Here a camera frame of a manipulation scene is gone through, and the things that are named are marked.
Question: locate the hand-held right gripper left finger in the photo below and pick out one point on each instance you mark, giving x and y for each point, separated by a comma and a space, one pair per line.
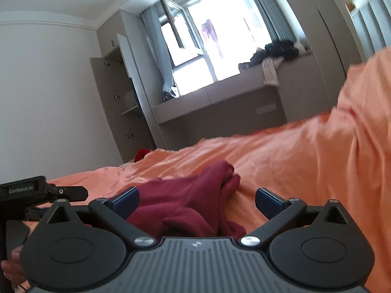
126, 201

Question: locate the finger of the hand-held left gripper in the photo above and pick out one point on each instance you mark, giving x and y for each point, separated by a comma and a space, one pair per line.
37, 212
73, 193

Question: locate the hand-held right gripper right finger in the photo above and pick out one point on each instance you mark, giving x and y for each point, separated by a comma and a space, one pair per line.
268, 201

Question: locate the maroon garment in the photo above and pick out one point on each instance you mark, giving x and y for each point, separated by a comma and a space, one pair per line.
189, 201

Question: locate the pile of dark clothes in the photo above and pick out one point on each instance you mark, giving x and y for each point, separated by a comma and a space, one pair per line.
281, 50

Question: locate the person's left hand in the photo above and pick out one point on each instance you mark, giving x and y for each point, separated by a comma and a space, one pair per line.
12, 268

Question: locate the red cloth item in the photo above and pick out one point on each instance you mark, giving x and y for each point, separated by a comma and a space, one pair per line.
143, 155

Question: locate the orange bed sheet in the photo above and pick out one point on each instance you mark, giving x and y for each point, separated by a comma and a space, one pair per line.
305, 164

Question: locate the open grey wardrobe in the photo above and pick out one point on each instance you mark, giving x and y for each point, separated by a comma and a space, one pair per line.
107, 97

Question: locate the white item in wardrobe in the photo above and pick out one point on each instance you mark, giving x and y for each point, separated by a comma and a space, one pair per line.
131, 96

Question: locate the grey window bench cabinet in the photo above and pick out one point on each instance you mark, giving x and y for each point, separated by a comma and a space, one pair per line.
213, 110

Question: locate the white cloth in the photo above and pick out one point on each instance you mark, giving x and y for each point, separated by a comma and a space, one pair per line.
270, 73

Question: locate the window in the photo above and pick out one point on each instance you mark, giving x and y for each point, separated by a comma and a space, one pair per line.
195, 73

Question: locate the grey closet door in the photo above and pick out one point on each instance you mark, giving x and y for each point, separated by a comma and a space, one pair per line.
336, 52

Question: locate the short blue-grey curtain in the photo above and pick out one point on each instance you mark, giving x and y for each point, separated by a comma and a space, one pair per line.
155, 36

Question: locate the purple hanging garment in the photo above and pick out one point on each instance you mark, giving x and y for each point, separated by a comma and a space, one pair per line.
210, 30

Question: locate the long blue-grey curtain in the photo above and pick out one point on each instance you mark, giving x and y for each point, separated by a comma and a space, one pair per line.
275, 9

